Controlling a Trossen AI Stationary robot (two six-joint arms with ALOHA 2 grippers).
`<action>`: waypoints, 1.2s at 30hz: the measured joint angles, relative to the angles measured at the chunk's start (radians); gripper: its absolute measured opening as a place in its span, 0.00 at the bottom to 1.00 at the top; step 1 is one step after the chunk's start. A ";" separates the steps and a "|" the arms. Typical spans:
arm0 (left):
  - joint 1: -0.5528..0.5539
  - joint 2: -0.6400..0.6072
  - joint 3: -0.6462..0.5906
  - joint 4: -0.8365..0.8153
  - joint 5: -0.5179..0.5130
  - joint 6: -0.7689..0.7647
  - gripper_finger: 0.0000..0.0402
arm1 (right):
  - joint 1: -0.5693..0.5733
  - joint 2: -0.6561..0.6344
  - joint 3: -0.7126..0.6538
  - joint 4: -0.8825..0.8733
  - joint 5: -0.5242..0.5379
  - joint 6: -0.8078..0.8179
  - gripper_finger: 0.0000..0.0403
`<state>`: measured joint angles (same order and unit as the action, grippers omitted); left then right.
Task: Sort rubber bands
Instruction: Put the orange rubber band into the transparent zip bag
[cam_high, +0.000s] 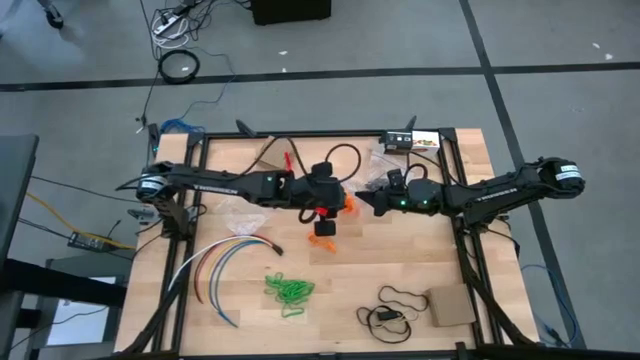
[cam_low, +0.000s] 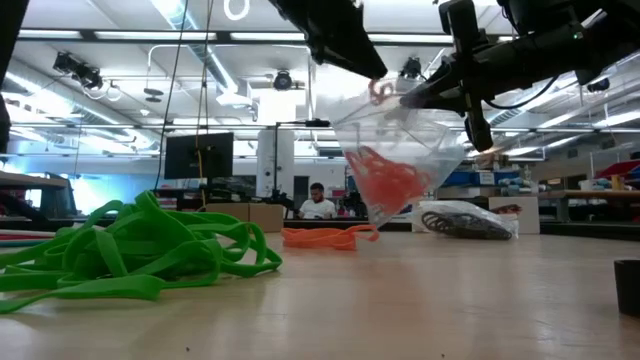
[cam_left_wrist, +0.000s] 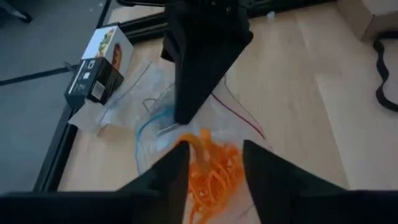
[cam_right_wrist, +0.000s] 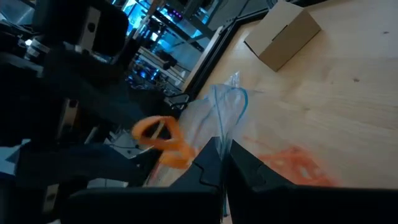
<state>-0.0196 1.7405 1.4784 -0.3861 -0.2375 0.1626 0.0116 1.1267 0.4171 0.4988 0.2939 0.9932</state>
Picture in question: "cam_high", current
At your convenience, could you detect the chair wheel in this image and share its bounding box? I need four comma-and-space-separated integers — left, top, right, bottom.
37, 0, 66, 30

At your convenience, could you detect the white power strip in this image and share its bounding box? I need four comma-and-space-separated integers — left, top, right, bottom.
151, 9, 192, 50

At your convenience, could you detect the black floor box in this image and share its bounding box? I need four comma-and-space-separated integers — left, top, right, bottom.
251, 0, 333, 27

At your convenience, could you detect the black box with label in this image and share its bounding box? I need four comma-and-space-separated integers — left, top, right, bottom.
382, 130, 414, 154

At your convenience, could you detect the blue floor cable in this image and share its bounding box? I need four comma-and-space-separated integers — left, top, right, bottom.
519, 263, 581, 347
158, 118, 207, 136

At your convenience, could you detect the white box with hotdog picture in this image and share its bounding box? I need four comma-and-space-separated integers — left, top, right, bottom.
410, 129, 441, 153

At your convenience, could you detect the black desk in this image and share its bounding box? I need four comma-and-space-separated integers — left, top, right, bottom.
0, 257, 127, 360

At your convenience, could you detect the red cable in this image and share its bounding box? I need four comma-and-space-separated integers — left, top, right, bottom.
192, 237, 281, 304

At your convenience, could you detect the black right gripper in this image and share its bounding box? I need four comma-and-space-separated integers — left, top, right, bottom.
355, 187, 404, 218

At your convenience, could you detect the green rubber bands pile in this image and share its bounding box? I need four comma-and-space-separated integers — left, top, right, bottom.
263, 272, 317, 320

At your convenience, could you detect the black ring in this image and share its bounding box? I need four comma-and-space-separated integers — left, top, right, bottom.
157, 48, 202, 85

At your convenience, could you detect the black cable loop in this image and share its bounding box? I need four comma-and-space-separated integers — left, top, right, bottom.
355, 285, 431, 345

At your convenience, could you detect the yellow floor cable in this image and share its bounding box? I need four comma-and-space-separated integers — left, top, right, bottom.
24, 192, 136, 251

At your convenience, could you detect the dark grey desk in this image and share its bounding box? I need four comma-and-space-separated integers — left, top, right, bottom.
0, 133, 41, 264

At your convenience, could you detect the brown cardboard box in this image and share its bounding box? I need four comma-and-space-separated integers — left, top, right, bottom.
255, 137, 296, 171

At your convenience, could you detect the white cable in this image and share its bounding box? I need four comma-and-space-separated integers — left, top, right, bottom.
167, 234, 281, 296

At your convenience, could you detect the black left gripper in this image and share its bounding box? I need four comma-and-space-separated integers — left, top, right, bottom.
293, 175, 353, 237

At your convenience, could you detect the black floor device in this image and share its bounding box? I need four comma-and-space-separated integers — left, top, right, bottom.
67, 231, 110, 253

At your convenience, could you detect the flat cardboard box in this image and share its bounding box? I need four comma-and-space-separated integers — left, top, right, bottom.
425, 283, 478, 329

